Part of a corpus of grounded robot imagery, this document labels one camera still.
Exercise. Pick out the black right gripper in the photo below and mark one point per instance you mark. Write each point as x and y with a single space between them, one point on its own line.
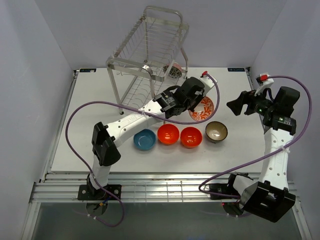
245 97

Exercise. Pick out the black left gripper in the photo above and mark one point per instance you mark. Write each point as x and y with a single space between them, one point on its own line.
192 109

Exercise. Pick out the floral black-white patterned bowl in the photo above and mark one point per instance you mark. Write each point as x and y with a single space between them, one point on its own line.
175 72

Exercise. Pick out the white orange patterned bowl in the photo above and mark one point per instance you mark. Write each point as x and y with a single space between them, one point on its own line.
203 110

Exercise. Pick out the brown cream-inside bowl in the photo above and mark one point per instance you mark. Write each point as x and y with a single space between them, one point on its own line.
216 131

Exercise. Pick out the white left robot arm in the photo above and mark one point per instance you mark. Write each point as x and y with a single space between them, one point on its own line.
169 103

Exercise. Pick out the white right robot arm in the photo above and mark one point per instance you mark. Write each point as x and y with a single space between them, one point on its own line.
269 196

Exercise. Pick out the orange plastic bowl right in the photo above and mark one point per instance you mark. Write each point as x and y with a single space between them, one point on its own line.
191 137

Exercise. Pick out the orange plastic bowl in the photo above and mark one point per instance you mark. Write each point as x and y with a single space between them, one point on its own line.
191 137
168 134

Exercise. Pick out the orange plastic bowl left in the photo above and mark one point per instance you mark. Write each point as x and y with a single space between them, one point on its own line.
168 134

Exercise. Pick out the blue ceramic bowl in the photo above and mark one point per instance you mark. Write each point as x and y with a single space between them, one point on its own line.
144 140

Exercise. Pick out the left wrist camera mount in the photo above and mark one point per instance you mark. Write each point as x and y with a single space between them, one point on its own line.
208 80

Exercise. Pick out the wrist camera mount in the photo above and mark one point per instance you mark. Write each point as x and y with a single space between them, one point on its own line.
208 80
264 81

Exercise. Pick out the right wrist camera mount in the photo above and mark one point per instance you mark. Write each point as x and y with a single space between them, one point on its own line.
264 81

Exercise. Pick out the steel wire dish rack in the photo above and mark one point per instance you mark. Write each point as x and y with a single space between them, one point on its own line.
138 67

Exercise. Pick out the aluminium table frame rails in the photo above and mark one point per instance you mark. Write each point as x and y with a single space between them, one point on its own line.
137 188

